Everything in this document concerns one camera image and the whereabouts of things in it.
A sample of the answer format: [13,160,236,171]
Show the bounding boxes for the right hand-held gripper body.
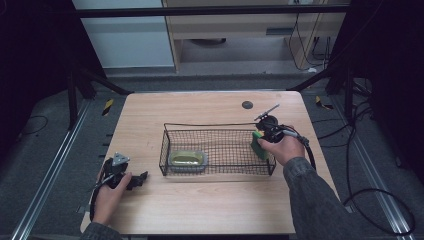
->
[253,103,291,144]

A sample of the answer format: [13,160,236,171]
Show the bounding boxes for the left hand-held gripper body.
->
[99,152,133,190]

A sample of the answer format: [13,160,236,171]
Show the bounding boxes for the green and yellow sponge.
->
[250,130,270,161]

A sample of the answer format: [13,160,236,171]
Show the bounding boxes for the black wire basket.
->
[158,121,278,177]

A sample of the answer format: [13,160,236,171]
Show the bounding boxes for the green soap dish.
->
[167,149,209,174]

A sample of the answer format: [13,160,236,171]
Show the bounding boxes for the person's right hand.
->
[257,125,306,167]

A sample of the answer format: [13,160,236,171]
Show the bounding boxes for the person's left hand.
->
[91,172,133,228]

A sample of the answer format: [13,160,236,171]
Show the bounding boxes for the yellow and black tape strip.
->
[101,98,115,117]
[314,95,334,111]

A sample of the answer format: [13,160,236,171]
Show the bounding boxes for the black metal stand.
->
[288,59,356,123]
[66,64,133,131]

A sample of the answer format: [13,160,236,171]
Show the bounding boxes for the light wooden desk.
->
[162,0,349,73]

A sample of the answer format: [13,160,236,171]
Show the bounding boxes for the white cabinet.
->
[70,0,175,69]

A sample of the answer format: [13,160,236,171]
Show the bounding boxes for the black curtain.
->
[328,0,424,183]
[0,0,105,161]

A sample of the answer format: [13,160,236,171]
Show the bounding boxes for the black horizontal bar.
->
[74,4,349,18]

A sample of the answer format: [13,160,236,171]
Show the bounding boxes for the left hand-held gripper cable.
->
[89,173,118,223]

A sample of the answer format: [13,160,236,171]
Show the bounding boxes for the thin black floor cable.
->
[316,106,373,141]

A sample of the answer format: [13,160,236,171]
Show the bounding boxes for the aluminium floor rail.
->
[9,99,92,240]
[333,98,416,240]

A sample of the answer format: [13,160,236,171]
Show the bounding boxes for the curved black floor cable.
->
[19,114,49,136]

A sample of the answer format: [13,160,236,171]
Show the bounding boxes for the long black floor cable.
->
[342,99,417,236]

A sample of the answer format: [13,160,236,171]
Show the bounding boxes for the hanging black desk cables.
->
[288,13,331,72]

